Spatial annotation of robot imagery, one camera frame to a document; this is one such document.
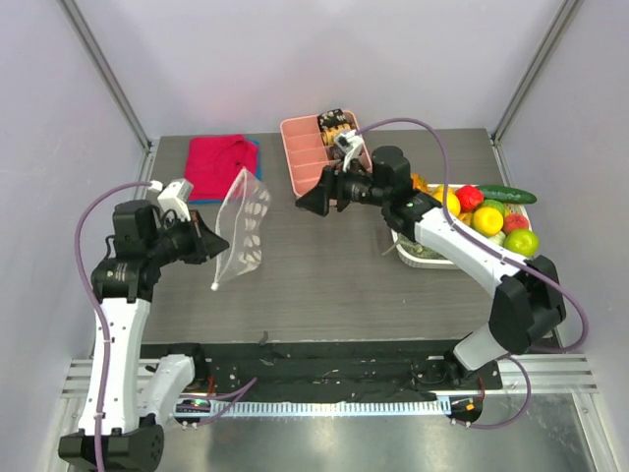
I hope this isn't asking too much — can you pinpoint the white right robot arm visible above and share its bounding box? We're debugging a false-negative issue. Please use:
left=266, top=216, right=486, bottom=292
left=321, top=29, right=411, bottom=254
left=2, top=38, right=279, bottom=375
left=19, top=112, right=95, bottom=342
left=296, top=146, right=566, bottom=388

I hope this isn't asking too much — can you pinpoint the pink divided tray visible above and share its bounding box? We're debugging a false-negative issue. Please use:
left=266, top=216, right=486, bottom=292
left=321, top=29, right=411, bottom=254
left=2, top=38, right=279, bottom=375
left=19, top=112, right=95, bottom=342
left=280, top=110, right=358, bottom=198

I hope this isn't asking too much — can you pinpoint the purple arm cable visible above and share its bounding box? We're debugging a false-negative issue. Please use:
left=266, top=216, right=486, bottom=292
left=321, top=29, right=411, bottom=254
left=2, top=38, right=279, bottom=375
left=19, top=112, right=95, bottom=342
left=356, top=117, right=590, bottom=352
left=72, top=179, right=164, bottom=472

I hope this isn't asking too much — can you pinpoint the white slotted cable duct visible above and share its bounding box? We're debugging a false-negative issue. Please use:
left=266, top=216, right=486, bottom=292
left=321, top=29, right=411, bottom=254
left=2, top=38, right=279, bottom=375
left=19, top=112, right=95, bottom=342
left=222, top=396, right=451, bottom=418

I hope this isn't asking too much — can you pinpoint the orange spiky fruit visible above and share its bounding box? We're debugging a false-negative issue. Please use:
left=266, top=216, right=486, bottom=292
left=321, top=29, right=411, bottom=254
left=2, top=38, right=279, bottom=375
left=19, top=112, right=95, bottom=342
left=411, top=173, right=430, bottom=194

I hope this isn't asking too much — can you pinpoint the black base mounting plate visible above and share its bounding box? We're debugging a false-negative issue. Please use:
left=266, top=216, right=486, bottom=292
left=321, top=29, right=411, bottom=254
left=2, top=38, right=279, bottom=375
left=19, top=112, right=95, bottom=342
left=141, top=340, right=503, bottom=403

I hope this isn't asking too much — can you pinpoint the pink peach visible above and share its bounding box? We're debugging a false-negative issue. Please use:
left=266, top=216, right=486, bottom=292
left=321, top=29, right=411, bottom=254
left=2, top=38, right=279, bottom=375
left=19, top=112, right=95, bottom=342
left=502, top=213, right=530, bottom=235

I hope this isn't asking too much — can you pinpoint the dark patterned sushi roll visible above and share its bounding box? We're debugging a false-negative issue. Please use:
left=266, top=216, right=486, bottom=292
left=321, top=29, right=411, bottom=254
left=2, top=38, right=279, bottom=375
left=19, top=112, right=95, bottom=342
left=316, top=108, right=347, bottom=131

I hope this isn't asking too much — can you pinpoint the pale green cabbage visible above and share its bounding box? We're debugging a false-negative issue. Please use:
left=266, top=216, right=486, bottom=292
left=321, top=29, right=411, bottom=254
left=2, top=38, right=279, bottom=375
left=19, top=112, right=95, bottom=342
left=488, top=231, right=506, bottom=247

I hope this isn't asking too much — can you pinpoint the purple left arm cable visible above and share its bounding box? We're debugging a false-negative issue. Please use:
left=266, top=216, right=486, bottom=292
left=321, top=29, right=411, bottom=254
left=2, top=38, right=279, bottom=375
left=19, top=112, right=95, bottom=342
left=72, top=179, right=164, bottom=472

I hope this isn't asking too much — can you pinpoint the green cucumber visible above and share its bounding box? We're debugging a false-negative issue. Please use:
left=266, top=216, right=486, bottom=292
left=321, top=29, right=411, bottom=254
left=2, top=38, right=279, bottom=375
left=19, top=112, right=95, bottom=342
left=477, top=185, right=538, bottom=206

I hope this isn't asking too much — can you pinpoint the yellow patterned sushi roll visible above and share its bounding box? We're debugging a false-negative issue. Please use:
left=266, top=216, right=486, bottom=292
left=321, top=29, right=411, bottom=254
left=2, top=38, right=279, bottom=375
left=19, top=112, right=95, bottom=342
left=321, top=123, right=353, bottom=147

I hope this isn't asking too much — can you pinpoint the lime green apple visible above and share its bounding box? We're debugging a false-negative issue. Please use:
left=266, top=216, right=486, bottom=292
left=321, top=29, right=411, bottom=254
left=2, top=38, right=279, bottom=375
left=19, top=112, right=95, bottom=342
left=503, top=228, right=540, bottom=258

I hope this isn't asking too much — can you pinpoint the white perforated fruit basket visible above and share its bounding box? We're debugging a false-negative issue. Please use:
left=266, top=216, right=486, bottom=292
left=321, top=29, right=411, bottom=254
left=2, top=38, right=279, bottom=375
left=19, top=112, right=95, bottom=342
left=382, top=183, right=532, bottom=270

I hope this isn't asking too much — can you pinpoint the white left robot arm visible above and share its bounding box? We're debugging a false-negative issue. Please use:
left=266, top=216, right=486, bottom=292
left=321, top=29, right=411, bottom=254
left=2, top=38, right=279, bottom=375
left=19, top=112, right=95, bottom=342
left=58, top=200, right=229, bottom=471

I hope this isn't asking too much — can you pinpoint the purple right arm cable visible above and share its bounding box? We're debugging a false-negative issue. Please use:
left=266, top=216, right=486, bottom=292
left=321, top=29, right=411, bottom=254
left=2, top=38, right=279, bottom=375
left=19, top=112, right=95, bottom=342
left=356, top=117, right=590, bottom=352

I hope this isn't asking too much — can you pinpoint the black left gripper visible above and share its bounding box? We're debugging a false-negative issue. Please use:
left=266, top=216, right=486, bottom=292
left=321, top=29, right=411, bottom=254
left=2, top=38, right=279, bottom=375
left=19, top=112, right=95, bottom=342
left=146, top=209, right=230, bottom=267

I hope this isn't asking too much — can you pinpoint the clear polka dot zip bag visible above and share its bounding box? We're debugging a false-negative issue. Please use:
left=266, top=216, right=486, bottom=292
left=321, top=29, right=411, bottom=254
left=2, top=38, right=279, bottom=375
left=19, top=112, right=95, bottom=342
left=210, top=168, right=271, bottom=291

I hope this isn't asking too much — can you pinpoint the red apple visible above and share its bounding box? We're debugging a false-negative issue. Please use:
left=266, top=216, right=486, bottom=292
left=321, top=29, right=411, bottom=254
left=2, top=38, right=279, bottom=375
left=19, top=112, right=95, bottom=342
left=455, top=185, right=485, bottom=212

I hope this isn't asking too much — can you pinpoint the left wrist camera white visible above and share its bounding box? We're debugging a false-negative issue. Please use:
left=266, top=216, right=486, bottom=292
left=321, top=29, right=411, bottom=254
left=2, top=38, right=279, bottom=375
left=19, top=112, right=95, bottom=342
left=157, top=178, right=194, bottom=221

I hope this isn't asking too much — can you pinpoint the red folded shirt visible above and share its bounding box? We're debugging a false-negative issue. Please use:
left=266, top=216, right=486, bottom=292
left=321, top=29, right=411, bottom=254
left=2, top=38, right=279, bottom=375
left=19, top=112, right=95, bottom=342
left=183, top=134, right=258, bottom=202

